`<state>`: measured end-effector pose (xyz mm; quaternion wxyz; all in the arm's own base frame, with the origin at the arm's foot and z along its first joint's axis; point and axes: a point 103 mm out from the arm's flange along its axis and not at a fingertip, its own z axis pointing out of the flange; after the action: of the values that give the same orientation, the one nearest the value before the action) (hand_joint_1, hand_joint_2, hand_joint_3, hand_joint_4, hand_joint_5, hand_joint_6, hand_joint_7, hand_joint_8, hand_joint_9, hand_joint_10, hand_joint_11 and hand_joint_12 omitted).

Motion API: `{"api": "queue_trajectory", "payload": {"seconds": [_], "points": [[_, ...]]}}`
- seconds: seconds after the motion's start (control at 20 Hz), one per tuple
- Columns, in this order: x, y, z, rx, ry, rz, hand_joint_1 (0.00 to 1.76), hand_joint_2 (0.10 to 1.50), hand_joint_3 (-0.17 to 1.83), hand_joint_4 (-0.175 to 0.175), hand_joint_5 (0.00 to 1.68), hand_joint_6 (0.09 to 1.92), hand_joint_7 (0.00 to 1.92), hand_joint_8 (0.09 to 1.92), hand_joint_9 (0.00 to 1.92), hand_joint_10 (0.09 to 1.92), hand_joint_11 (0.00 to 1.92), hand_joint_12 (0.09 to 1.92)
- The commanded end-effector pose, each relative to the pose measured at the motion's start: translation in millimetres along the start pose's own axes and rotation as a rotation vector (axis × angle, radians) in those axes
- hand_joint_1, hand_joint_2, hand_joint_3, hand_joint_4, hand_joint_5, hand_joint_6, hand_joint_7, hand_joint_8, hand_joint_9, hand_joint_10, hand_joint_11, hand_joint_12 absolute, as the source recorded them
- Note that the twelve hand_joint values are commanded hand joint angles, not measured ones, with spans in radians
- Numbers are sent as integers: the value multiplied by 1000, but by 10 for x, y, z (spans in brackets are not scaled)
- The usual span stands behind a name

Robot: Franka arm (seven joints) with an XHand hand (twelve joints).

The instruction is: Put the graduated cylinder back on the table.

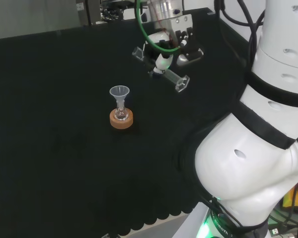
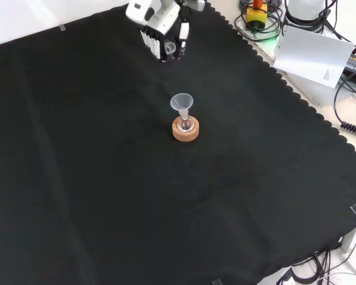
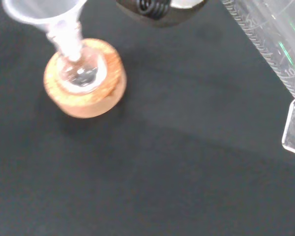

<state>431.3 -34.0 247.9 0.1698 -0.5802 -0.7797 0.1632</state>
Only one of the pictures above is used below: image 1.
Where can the clear glass graduated cylinder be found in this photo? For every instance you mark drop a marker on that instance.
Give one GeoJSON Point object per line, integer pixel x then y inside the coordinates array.
{"type": "Point", "coordinates": [181, 83]}

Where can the yellow stop button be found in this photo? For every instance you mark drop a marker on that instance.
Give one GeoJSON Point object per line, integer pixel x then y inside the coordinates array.
{"type": "Point", "coordinates": [294, 198]}

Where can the small round-bottom glass flask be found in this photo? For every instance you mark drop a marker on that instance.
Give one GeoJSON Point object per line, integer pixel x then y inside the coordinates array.
{"type": "Point", "coordinates": [121, 114]}

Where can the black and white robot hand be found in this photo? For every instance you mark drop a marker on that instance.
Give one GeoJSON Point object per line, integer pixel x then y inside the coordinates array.
{"type": "Point", "coordinates": [186, 24]}

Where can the clear plastic funnel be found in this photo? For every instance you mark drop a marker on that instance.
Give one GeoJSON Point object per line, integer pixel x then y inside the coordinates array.
{"type": "Point", "coordinates": [119, 91]}

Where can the black bench cloth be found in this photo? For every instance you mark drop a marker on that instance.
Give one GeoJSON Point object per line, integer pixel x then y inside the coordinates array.
{"type": "Point", "coordinates": [64, 148]}

